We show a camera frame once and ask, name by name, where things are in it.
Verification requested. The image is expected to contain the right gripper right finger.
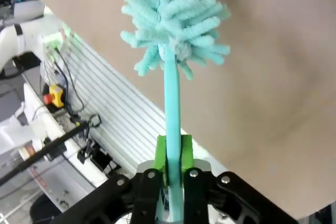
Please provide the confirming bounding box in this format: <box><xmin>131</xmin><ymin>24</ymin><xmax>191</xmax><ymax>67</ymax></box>
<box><xmin>180</xmin><ymin>134</ymin><xmax>300</xmax><ymax>224</ymax></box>

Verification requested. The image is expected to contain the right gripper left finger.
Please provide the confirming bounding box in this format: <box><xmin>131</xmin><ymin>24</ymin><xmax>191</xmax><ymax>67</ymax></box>
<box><xmin>49</xmin><ymin>134</ymin><xmax>169</xmax><ymax>224</ymax></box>

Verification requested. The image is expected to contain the teal chenille duster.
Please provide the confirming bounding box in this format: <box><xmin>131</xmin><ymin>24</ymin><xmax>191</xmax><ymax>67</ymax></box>
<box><xmin>120</xmin><ymin>0</ymin><xmax>232</xmax><ymax>224</ymax></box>

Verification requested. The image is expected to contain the black round object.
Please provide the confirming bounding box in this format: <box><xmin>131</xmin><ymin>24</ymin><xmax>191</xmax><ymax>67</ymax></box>
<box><xmin>28</xmin><ymin>194</ymin><xmax>69</xmax><ymax>224</ymax></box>

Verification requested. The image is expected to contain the yellow emergency stop button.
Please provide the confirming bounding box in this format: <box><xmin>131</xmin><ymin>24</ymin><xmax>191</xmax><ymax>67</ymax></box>
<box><xmin>43</xmin><ymin>84</ymin><xmax>66</xmax><ymax>109</ymax></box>

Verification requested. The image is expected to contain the white control box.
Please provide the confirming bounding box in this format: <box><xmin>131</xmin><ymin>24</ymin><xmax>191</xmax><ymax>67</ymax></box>
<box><xmin>0</xmin><ymin>82</ymin><xmax>124</xmax><ymax>217</ymax></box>

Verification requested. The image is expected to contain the white box with green light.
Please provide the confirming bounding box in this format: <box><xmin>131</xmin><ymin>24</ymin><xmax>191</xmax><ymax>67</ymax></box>
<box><xmin>41</xmin><ymin>31</ymin><xmax>67</xmax><ymax>63</ymax></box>

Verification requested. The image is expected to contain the black sleeved right arm cable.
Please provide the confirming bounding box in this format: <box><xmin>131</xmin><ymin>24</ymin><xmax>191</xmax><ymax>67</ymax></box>
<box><xmin>0</xmin><ymin>124</ymin><xmax>90</xmax><ymax>186</ymax></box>

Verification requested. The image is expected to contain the ribbed aluminium table frame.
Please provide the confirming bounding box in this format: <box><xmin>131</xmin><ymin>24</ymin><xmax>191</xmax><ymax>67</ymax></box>
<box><xmin>44</xmin><ymin>23</ymin><xmax>229</xmax><ymax>183</ymax></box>

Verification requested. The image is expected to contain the thin black cable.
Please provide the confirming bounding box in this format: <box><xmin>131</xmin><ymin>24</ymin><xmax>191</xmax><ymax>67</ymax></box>
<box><xmin>53</xmin><ymin>46</ymin><xmax>85</xmax><ymax>115</ymax></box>

